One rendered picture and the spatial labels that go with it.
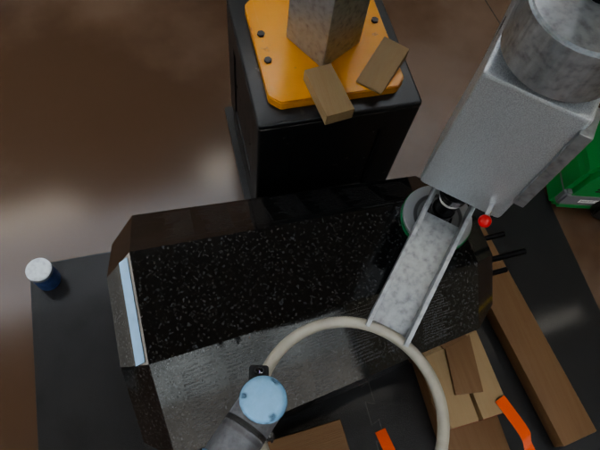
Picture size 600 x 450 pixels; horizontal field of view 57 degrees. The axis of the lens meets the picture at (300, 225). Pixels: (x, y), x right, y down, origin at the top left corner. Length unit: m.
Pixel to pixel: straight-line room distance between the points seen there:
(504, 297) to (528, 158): 1.37
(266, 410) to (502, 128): 0.72
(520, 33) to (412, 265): 0.72
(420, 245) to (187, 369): 0.71
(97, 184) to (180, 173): 0.38
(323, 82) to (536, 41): 1.01
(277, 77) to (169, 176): 0.91
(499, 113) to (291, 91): 0.93
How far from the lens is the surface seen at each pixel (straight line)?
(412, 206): 1.71
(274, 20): 2.13
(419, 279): 1.52
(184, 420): 1.65
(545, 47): 1.01
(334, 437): 2.18
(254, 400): 1.08
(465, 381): 2.25
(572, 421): 2.55
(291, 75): 1.97
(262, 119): 1.90
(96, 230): 2.59
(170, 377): 1.56
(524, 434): 2.32
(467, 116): 1.19
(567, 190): 2.83
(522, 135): 1.19
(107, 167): 2.73
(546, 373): 2.53
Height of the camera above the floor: 2.29
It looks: 65 degrees down
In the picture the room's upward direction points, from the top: 12 degrees clockwise
